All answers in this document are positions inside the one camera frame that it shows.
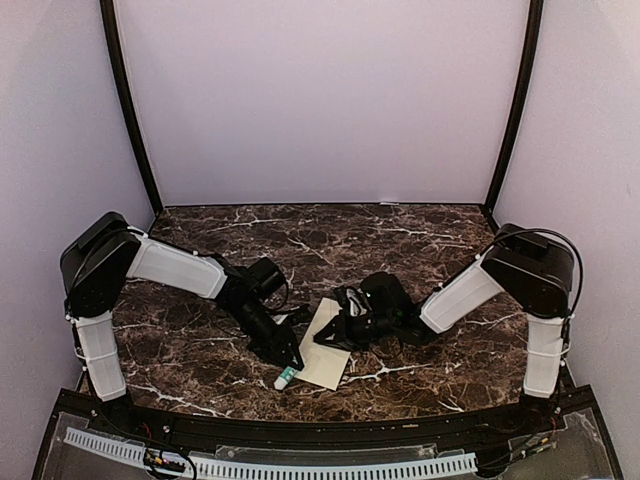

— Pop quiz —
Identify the black corner frame post left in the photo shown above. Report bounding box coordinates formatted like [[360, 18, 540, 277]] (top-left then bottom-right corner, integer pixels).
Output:
[[99, 0, 164, 216]]

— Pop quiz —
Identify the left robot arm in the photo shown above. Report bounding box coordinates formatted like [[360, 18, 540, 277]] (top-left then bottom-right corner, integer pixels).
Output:
[[59, 211, 310, 436]]

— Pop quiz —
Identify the small glue bottle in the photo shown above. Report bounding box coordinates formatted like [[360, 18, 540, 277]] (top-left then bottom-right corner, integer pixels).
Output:
[[274, 367, 298, 391]]

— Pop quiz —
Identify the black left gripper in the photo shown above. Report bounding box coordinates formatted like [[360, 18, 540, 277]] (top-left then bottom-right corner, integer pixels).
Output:
[[226, 299, 304, 372]]

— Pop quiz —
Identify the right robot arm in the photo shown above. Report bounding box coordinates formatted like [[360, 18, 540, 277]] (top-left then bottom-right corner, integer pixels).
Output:
[[313, 223, 585, 434]]

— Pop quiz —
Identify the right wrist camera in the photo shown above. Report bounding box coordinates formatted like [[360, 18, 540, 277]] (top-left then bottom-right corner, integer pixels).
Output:
[[333, 272, 413, 318]]

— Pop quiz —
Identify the white slotted cable duct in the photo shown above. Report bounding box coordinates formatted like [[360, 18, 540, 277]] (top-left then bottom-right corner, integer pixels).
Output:
[[63, 427, 477, 479]]

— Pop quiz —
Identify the cream envelope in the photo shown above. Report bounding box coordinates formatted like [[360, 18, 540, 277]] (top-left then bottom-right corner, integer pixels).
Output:
[[295, 298, 350, 391]]

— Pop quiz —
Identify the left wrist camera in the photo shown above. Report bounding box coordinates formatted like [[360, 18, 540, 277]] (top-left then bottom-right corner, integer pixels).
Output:
[[248, 257, 312, 326]]

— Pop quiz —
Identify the black front rail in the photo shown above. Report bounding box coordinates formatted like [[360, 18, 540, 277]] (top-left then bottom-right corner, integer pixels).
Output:
[[54, 386, 595, 451]]

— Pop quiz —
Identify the black corner frame post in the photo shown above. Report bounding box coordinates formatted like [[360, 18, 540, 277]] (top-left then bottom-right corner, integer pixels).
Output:
[[483, 0, 544, 216], [99, 0, 164, 216]]

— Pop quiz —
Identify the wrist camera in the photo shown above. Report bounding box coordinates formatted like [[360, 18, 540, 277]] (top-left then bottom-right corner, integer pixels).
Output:
[[333, 272, 413, 318], [248, 257, 312, 326]]

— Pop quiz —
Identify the black corner frame post right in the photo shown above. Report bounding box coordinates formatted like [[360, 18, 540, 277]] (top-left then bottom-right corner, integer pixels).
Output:
[[483, 0, 544, 216]]

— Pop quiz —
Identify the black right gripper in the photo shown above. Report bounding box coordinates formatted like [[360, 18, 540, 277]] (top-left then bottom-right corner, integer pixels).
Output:
[[315, 307, 397, 351]]

